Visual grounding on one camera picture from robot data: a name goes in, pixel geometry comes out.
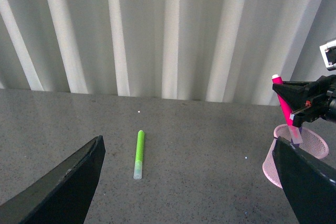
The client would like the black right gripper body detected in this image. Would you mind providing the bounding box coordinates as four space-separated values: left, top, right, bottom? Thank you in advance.
303 74 335 123

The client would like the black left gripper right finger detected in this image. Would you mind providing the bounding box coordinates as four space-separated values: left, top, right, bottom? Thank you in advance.
272 137 335 223

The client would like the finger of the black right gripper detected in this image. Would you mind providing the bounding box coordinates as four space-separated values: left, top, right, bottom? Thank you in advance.
272 81 310 111
290 106 310 127

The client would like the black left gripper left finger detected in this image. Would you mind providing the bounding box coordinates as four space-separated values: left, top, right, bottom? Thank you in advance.
1 136 106 223

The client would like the pink highlighter pen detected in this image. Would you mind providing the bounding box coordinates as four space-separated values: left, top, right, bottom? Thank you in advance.
271 74 302 145

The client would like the purple highlighter pen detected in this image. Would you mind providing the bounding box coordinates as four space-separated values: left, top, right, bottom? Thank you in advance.
289 125 303 146

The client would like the pink mesh cup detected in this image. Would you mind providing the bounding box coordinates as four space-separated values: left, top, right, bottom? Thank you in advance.
262 124 329 189

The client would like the green highlighter pen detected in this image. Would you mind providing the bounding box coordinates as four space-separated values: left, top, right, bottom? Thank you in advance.
133 130 145 179

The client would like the white pleated curtain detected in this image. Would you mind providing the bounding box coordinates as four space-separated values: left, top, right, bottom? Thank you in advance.
1 0 335 105

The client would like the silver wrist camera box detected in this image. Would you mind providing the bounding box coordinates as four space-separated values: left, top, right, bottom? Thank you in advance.
319 38 336 71

